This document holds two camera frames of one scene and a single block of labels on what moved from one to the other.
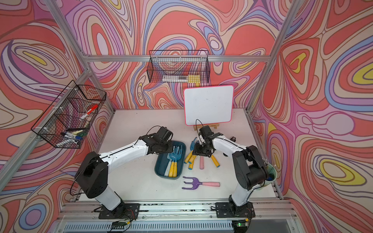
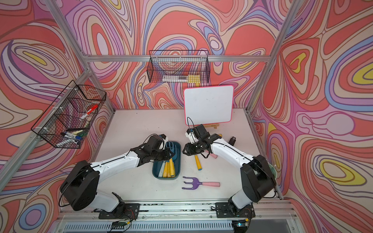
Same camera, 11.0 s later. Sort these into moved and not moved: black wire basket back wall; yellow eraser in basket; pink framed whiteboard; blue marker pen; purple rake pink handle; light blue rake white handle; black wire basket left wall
Moved: light blue rake white handle
Not moved: black wire basket back wall; black wire basket left wall; blue marker pen; pink framed whiteboard; yellow eraser in basket; purple rake pink handle
